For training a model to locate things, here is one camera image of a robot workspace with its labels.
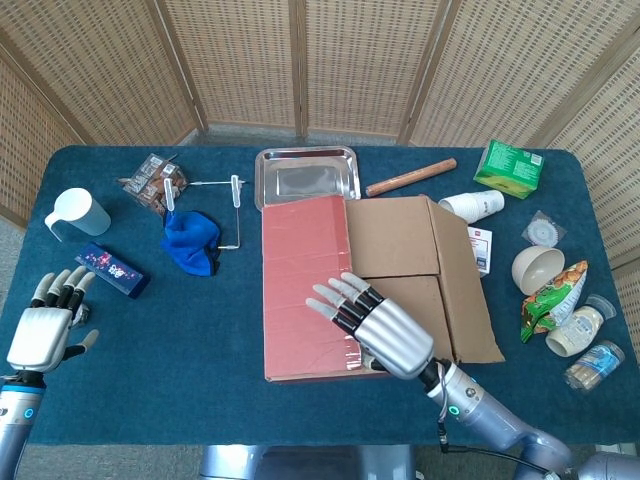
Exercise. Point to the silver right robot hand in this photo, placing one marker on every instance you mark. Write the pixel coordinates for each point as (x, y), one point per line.
(395, 340)

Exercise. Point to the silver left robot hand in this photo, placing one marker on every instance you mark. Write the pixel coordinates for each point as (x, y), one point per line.
(40, 340)

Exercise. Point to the cardboard box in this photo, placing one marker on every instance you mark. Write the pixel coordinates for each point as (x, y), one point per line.
(400, 235)

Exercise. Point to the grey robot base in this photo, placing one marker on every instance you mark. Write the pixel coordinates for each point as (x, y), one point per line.
(305, 462)

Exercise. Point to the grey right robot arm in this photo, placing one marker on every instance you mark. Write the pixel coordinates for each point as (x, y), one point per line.
(480, 405)

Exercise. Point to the dark blue printed box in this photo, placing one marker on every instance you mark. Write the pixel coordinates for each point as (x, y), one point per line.
(112, 270)

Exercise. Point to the small white red box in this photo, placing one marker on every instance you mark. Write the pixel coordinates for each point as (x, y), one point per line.
(482, 250)

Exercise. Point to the white plastic mug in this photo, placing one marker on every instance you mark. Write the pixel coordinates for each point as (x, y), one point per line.
(82, 215)

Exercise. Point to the teal table cloth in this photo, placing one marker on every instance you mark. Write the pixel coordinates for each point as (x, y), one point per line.
(175, 375)

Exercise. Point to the white paper cup stack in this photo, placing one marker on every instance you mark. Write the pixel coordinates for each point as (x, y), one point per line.
(475, 205)

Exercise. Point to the beige bowl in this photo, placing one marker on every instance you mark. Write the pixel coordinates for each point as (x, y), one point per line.
(537, 267)

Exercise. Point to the green orange snack bag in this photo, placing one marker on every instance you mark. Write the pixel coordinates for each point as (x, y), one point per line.
(550, 300)

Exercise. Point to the wooden rolling pin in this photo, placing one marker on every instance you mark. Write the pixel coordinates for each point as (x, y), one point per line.
(415, 176)

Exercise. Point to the blue cloth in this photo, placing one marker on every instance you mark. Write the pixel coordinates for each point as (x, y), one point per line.
(190, 245)

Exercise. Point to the white plastic jar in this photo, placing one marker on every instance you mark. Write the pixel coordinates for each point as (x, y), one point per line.
(575, 330)

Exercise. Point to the round clear plastic packet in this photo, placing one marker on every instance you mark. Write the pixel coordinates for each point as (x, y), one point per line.
(542, 231)

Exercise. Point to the stainless steel tray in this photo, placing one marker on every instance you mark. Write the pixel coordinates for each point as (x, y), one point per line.
(307, 177)

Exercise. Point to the clear snack box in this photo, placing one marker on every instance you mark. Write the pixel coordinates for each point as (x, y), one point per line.
(152, 182)

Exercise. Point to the clear jar blue label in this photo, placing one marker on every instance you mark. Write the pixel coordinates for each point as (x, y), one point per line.
(597, 365)

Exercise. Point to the clear plastic lid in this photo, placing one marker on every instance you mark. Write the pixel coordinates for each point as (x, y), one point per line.
(600, 306)

